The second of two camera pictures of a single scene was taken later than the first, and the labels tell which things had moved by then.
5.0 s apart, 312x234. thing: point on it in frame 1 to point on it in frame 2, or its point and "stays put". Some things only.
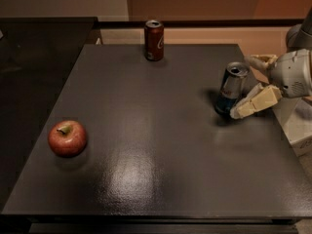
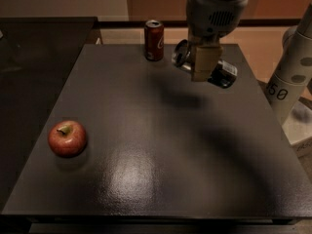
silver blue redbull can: (232, 87) to (226, 73)
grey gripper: (290, 73) to (213, 19)
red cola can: (154, 40) stays put
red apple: (67, 138) stays put
